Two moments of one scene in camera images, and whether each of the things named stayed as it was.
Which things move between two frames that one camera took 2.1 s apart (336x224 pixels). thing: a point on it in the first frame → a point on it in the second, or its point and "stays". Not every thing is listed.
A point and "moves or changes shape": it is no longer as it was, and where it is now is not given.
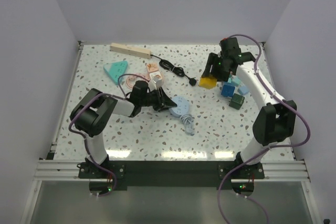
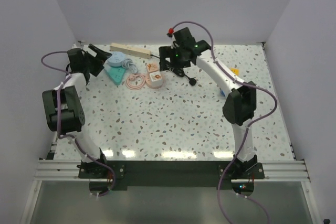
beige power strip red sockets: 129,50 stays
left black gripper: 163,101 → 99,59
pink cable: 130,80 stays
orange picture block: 152,67 stays
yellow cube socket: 207,82 moves or changes shape
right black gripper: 212,59 → 167,52
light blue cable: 180,110 → 128,64
